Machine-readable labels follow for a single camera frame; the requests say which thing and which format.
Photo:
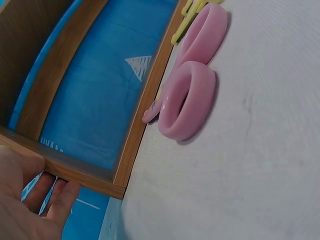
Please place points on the yellow plastic clip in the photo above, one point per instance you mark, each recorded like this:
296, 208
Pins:
186, 23

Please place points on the person's left hand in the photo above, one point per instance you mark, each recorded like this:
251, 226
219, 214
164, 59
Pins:
22, 215

